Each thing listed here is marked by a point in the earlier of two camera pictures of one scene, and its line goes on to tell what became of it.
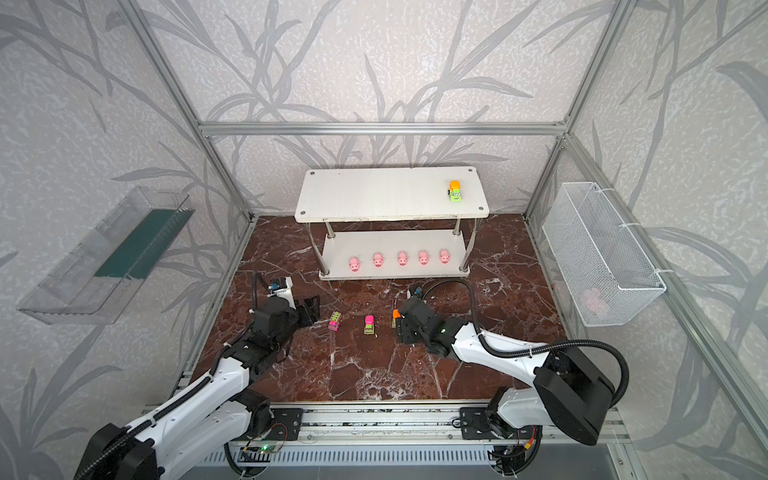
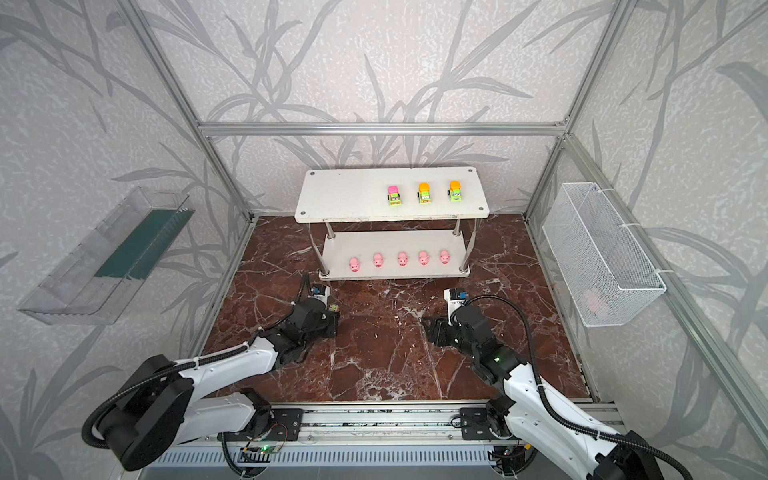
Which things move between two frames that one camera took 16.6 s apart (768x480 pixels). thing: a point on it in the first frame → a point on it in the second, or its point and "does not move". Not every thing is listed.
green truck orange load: x=454 y=191 does not move
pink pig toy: x=354 y=264 does not move
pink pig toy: x=378 y=260 does not move
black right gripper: x=405 y=324 → x=441 y=330
